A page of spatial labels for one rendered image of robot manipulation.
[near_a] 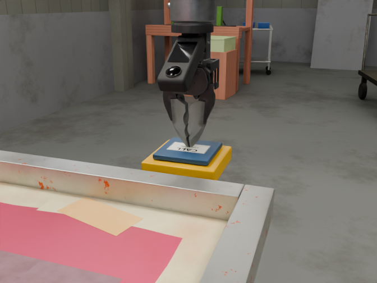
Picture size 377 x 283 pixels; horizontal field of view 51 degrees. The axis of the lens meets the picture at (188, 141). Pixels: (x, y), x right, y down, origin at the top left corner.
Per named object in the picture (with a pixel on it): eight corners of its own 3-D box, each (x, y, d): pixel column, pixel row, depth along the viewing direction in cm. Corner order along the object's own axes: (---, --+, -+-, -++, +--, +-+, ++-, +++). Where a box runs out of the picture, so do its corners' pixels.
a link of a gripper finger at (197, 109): (213, 140, 75) (214, 92, 72) (204, 151, 70) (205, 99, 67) (197, 138, 76) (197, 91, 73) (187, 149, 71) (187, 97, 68)
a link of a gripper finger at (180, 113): (197, 138, 76) (197, 91, 73) (187, 149, 71) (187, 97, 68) (182, 137, 77) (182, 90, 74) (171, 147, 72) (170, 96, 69)
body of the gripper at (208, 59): (220, 91, 74) (221, 23, 70) (207, 101, 66) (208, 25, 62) (181, 88, 76) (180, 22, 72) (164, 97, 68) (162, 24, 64)
